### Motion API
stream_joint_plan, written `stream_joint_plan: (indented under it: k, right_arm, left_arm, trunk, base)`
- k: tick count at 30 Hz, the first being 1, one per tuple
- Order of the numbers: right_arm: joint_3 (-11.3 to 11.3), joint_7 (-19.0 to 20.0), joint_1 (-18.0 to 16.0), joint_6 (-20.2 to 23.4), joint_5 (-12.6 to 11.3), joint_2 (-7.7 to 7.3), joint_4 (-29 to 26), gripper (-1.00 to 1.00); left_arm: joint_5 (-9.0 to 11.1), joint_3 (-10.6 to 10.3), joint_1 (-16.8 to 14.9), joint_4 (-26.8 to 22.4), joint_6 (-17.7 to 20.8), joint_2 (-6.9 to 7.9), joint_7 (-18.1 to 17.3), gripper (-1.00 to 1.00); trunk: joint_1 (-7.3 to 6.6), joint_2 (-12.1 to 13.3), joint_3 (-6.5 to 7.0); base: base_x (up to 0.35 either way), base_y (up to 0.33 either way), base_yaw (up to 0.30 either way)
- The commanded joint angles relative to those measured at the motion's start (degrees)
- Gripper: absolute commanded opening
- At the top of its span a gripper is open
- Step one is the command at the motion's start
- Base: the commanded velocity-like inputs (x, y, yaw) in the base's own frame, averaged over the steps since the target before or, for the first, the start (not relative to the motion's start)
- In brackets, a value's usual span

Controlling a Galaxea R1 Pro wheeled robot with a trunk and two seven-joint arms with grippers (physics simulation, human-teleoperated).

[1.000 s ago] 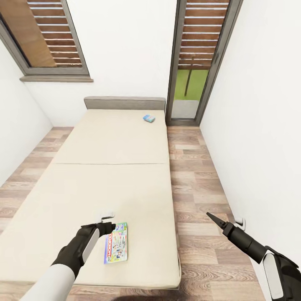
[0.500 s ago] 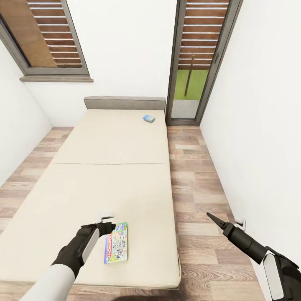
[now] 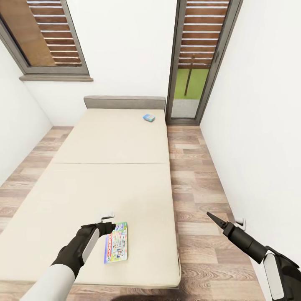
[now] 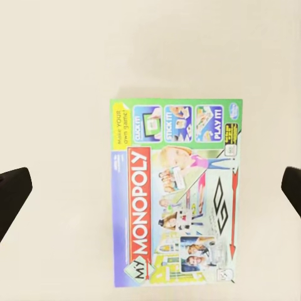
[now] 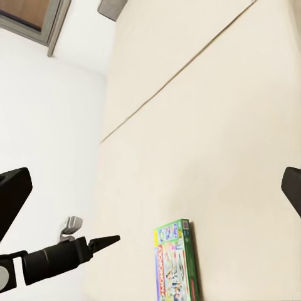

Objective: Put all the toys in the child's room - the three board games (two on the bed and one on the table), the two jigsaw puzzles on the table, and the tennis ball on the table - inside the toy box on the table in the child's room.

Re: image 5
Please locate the fixed window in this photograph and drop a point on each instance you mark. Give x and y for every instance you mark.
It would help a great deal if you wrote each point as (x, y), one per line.
(37, 20)

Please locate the bed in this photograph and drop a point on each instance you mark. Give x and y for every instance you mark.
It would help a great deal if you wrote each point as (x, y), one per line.
(202, 116)

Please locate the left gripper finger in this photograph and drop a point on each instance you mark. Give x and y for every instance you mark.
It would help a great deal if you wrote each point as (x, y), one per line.
(100, 243)

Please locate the board game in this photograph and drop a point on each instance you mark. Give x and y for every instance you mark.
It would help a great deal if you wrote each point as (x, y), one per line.
(174, 259)

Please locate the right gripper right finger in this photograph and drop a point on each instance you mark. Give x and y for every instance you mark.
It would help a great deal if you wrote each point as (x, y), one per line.
(291, 186)

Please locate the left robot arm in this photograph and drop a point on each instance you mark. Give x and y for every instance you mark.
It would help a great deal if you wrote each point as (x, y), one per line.
(57, 259)

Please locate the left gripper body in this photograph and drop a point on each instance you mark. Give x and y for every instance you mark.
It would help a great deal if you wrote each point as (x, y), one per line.
(66, 256)

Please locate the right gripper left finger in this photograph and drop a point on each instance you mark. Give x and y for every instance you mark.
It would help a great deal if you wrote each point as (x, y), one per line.
(15, 187)

